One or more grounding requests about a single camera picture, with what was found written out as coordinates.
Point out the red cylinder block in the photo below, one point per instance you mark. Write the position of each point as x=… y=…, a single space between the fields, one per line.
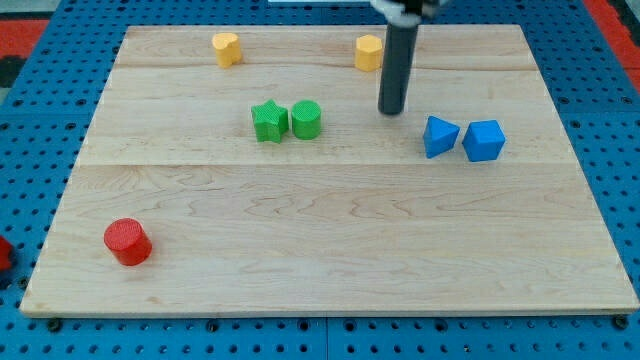
x=127 y=241

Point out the yellow heart block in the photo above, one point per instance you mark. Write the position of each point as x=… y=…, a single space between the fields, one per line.
x=227 y=49

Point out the blue triangular prism block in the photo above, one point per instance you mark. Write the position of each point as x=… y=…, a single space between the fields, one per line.
x=439 y=136

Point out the wooden board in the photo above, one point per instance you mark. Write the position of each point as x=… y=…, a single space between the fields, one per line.
x=355 y=222

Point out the blue cube block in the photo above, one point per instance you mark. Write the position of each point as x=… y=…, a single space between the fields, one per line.
x=483 y=141

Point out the red block at edge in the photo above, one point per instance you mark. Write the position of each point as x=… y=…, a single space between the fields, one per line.
x=6 y=249

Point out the yellow hexagon block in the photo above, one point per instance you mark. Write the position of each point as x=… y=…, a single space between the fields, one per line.
x=368 y=53

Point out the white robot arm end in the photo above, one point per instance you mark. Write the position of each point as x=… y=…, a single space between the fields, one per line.
x=407 y=13

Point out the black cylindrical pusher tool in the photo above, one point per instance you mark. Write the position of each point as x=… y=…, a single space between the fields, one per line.
x=396 y=68

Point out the green star block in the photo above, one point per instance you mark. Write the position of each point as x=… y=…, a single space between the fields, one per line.
x=270 y=121

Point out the green cylinder block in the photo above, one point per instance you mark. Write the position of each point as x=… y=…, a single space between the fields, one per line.
x=306 y=119

